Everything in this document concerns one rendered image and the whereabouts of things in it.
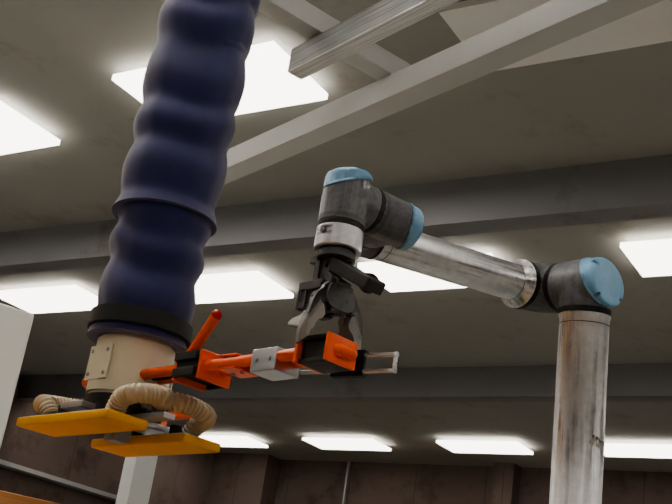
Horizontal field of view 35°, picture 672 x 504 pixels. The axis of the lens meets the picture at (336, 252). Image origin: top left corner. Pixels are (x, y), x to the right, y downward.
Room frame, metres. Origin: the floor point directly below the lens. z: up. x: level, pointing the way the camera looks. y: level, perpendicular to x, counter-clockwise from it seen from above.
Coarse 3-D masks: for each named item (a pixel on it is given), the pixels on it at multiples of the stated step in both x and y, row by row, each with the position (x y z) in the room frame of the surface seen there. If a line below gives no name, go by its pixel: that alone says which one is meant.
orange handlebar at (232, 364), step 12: (336, 348) 1.79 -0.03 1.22; (348, 348) 1.79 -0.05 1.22; (216, 360) 2.02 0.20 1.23; (228, 360) 1.99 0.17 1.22; (240, 360) 1.97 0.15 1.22; (288, 360) 1.88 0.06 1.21; (144, 372) 2.19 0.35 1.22; (156, 372) 2.16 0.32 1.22; (168, 372) 2.13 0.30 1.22; (228, 372) 2.02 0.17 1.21; (240, 372) 2.00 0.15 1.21; (84, 384) 2.36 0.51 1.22
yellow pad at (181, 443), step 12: (132, 432) 2.39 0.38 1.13; (180, 432) 2.22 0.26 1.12; (96, 444) 2.42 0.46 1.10; (108, 444) 2.38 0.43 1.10; (120, 444) 2.35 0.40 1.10; (132, 444) 2.32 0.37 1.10; (144, 444) 2.29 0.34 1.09; (156, 444) 2.27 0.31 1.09; (168, 444) 2.24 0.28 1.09; (180, 444) 2.22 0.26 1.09; (192, 444) 2.21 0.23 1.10; (204, 444) 2.23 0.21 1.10; (216, 444) 2.25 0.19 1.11; (132, 456) 2.47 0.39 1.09
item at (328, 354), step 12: (312, 336) 1.82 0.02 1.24; (324, 336) 1.80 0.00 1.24; (336, 336) 1.79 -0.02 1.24; (300, 348) 1.84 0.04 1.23; (312, 348) 1.83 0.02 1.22; (324, 348) 1.79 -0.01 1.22; (300, 360) 1.84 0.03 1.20; (312, 360) 1.81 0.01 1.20; (324, 360) 1.80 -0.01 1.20; (336, 360) 1.80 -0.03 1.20; (348, 360) 1.82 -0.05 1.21; (324, 372) 1.88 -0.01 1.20; (336, 372) 1.86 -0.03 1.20
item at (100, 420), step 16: (32, 416) 2.26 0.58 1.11; (48, 416) 2.21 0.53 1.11; (64, 416) 2.17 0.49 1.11; (80, 416) 2.12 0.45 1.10; (96, 416) 2.08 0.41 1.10; (112, 416) 2.07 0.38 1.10; (128, 416) 2.09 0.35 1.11; (48, 432) 2.32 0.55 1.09; (64, 432) 2.29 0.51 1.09; (80, 432) 2.26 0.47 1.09; (96, 432) 2.23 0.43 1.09; (112, 432) 2.20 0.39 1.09
